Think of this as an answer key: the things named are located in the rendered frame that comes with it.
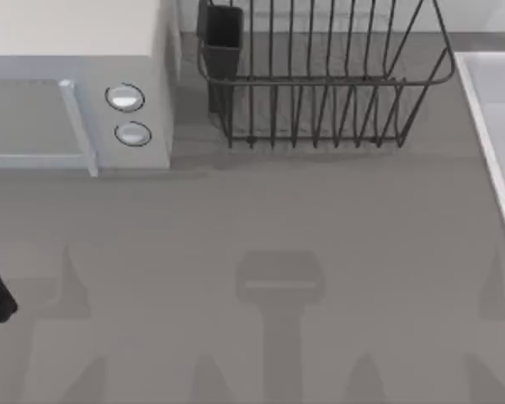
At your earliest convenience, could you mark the microwave knob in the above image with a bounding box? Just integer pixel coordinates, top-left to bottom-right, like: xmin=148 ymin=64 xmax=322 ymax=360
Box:
xmin=114 ymin=120 xmax=153 ymax=148
xmin=104 ymin=82 xmax=146 ymax=114

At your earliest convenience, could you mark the black cutlery holder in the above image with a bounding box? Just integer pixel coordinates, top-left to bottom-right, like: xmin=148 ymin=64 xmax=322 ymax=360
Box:
xmin=196 ymin=0 xmax=245 ymax=114

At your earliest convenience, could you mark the pale microwave oven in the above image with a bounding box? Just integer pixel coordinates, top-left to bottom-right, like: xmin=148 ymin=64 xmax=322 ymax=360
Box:
xmin=0 ymin=0 xmax=183 ymax=178

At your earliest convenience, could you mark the microwave oven door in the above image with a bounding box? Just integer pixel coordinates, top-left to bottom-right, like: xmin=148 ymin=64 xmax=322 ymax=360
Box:
xmin=0 ymin=77 xmax=99 ymax=178

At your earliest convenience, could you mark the white sink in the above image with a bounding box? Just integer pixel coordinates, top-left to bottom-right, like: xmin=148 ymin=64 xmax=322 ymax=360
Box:
xmin=454 ymin=50 xmax=505 ymax=282

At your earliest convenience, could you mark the black wire dish rack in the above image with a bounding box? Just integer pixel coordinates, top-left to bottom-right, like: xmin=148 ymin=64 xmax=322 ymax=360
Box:
xmin=195 ymin=0 xmax=455 ymax=150

